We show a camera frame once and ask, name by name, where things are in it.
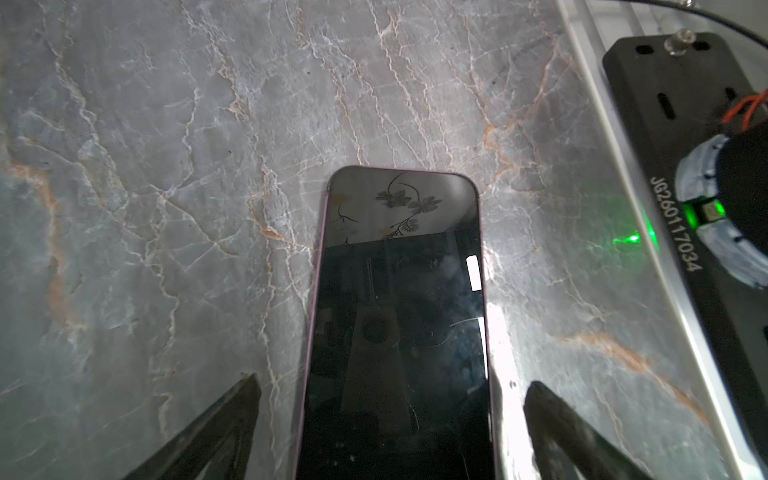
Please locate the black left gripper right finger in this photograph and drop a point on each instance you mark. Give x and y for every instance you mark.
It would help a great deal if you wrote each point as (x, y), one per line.
(565, 446)

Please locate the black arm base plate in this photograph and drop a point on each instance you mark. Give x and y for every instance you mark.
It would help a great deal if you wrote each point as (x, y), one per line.
(669, 105)

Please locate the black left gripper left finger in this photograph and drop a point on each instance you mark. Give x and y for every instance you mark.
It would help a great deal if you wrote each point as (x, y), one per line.
(216, 445)

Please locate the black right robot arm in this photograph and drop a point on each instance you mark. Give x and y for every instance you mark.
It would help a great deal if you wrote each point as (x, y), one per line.
(723, 181)

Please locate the purple cased phone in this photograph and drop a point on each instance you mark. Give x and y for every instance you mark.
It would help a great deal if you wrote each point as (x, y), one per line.
(397, 383)

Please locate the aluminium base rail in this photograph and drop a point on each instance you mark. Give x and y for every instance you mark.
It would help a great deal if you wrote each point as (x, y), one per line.
(593, 27)

